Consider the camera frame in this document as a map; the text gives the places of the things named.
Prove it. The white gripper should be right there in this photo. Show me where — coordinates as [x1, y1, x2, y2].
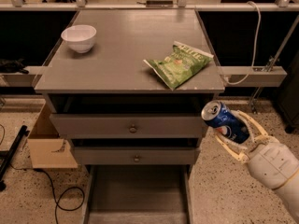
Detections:
[215, 110, 299, 190]

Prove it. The blue pepsi can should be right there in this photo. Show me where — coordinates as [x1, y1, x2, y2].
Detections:
[201, 101, 249, 144]

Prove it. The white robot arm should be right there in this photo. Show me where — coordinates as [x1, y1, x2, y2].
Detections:
[214, 110, 299, 223]

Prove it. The grey drawer cabinet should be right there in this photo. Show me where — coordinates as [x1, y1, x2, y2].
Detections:
[33, 8, 226, 224]

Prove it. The grey bottom drawer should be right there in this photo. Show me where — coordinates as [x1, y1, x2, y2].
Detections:
[80, 165, 193, 224]

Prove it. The grey drawer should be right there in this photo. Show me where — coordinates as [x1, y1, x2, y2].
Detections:
[72, 138, 200, 165]
[50, 94, 211, 139]
[80, 165, 193, 224]

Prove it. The grey top drawer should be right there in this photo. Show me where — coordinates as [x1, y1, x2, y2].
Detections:
[50, 94, 211, 139]

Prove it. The grey middle drawer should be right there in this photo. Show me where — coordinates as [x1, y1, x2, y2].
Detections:
[72, 138, 200, 165]

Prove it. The dark cabinet at right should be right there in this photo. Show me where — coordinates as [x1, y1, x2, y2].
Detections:
[278, 52, 299, 133]

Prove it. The green chip bag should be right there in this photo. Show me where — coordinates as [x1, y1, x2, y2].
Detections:
[144, 41, 213, 91]

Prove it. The white bowl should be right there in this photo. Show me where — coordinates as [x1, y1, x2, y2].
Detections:
[61, 25, 97, 53]

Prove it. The cardboard box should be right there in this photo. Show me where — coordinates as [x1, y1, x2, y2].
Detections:
[27, 105, 78, 169]

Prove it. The black stand leg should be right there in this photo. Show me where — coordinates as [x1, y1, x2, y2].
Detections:
[0, 125, 29, 191]

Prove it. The white hanging cable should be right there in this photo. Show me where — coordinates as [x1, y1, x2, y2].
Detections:
[222, 0, 263, 86]

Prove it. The black floor cable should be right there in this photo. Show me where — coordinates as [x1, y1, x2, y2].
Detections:
[34, 167, 86, 224]

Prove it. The black object on rail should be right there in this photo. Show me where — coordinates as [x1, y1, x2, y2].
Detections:
[0, 59, 28, 74]

